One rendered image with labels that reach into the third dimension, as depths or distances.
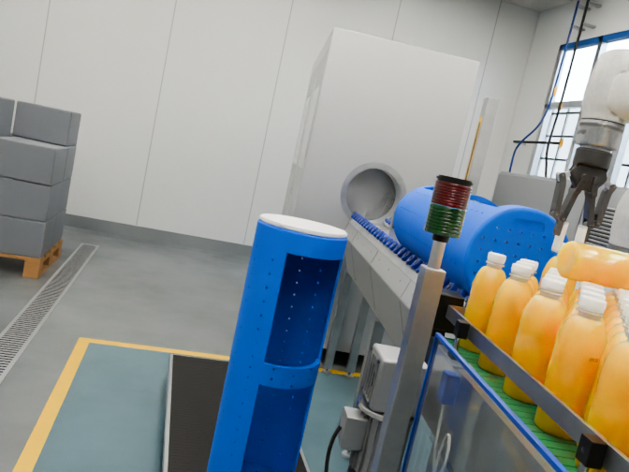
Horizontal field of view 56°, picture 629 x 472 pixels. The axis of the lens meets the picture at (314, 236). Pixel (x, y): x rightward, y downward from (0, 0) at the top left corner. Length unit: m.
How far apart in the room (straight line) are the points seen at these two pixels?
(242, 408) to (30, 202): 3.00
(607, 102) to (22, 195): 3.87
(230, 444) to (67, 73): 5.13
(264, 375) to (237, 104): 4.90
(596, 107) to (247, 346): 1.13
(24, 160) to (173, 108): 2.30
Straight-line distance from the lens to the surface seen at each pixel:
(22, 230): 4.60
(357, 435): 1.39
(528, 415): 1.10
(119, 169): 6.50
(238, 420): 1.90
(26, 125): 4.95
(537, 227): 1.62
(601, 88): 1.41
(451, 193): 1.02
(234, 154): 6.48
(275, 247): 1.73
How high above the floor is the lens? 1.24
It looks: 7 degrees down
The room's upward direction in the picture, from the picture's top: 12 degrees clockwise
